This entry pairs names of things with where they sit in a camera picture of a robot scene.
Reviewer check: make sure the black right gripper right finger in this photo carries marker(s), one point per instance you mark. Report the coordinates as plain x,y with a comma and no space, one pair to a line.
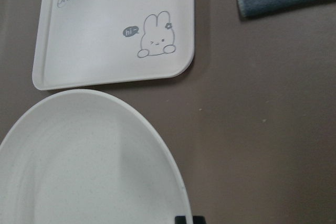
199,220

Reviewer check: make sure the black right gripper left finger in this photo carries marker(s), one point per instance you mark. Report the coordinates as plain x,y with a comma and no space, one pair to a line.
180,220

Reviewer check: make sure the white rabbit tray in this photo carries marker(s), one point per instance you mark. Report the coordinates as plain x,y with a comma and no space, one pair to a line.
90,42

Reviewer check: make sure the white round plate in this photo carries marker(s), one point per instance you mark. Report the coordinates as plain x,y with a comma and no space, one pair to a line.
84,156

